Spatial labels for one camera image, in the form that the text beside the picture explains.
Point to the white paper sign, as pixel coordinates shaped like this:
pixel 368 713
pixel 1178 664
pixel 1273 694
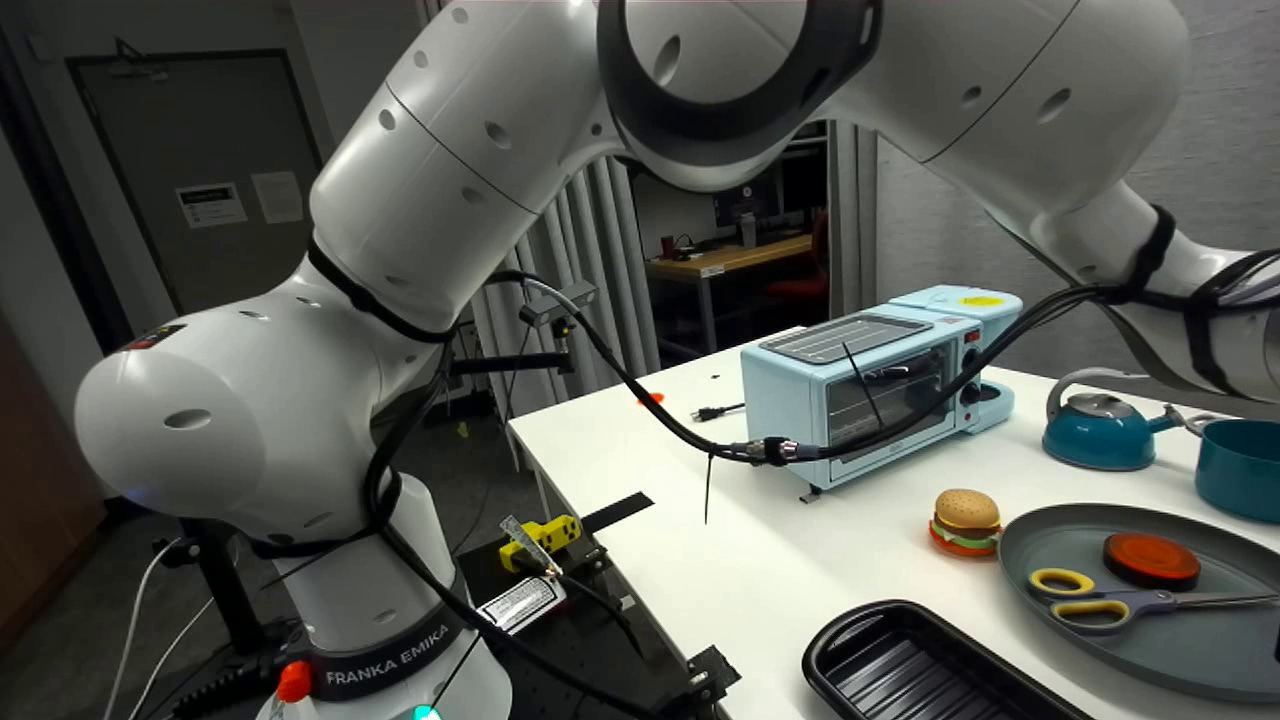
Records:
pixel 277 197
pixel 211 205

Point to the small orange piece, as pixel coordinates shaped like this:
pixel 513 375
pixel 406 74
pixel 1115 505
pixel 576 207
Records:
pixel 652 399

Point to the black power plug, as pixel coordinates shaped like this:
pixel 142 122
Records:
pixel 712 412

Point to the white label tag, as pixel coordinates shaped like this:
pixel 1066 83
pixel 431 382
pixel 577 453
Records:
pixel 520 605

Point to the white bottle with orange cap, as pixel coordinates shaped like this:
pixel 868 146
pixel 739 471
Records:
pixel 293 682

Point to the orange round disc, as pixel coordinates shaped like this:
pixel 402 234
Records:
pixel 1150 560

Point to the white curtain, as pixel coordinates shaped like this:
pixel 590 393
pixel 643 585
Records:
pixel 852 220
pixel 600 250

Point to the red chair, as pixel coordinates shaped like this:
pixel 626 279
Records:
pixel 800 288

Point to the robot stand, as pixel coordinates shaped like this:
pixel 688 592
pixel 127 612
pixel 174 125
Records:
pixel 600 650

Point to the wooden desk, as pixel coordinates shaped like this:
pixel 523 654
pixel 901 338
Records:
pixel 730 258

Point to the toaster oven door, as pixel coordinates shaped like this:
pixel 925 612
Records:
pixel 845 440

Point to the teal kettle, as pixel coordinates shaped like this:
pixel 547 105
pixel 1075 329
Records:
pixel 1095 435

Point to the monitor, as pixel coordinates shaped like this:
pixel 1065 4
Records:
pixel 765 195

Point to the black tape strip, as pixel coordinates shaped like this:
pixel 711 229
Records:
pixel 618 510

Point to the yellow outlet adapter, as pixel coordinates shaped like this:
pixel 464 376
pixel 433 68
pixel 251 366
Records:
pixel 555 533

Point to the grey door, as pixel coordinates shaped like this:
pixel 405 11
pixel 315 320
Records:
pixel 190 130

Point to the camera on mount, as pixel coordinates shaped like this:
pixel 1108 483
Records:
pixel 560 300

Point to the toy burger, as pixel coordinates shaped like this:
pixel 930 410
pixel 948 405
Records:
pixel 966 520

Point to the teal pot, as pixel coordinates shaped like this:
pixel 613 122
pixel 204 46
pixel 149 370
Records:
pixel 1245 470

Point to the black clamp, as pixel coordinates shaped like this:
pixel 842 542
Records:
pixel 712 675

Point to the light blue toaster oven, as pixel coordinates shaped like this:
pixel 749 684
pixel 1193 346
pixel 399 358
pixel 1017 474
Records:
pixel 790 400

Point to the grey oval plate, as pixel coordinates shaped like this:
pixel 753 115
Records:
pixel 1190 655

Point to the black ribbed tray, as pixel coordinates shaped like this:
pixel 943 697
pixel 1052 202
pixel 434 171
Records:
pixel 900 665

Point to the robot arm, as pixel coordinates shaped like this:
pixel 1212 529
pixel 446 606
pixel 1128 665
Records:
pixel 450 160

